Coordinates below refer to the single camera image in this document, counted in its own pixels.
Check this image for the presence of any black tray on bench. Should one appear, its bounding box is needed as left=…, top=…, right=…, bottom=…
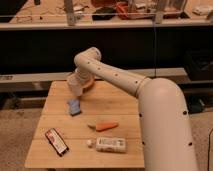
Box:
left=92, top=7, right=116, bottom=21

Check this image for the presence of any orange toy carrot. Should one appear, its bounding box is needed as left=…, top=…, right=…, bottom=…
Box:
left=89, top=122, right=119, bottom=132

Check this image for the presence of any white tube with label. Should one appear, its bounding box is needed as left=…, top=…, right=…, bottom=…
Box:
left=86, top=137, right=127, bottom=153

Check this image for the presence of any black red candy bar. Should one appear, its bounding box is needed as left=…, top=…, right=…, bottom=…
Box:
left=45, top=128, right=69, bottom=157

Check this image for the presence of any red container on bench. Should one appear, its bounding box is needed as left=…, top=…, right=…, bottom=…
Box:
left=116, top=2, right=139, bottom=20

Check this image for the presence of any orange ceramic bowl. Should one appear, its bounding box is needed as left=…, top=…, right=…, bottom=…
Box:
left=82, top=76, right=95, bottom=92

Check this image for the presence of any metal frame post right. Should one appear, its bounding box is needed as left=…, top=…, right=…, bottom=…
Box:
left=154, top=0, right=167, bottom=24

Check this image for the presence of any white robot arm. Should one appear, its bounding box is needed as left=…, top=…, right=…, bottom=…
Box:
left=74, top=47, right=198, bottom=171

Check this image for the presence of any metal frame post left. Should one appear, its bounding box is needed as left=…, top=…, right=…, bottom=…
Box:
left=64, top=0, right=75, bottom=26

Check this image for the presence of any wooden slatted table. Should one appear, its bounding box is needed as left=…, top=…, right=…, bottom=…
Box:
left=25, top=81, right=144, bottom=169

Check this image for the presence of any blue sponge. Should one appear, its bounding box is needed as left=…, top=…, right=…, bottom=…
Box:
left=67, top=99, right=81, bottom=116

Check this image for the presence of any white ceramic cup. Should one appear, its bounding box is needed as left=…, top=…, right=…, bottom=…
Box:
left=67, top=73, right=83, bottom=97

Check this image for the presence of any metal frame post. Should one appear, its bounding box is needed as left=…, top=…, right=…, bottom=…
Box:
left=154, top=0, right=167, bottom=24
left=64, top=0, right=75, bottom=26

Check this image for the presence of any white box on bench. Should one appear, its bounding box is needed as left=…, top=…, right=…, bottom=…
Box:
left=193, top=5, right=213, bottom=15

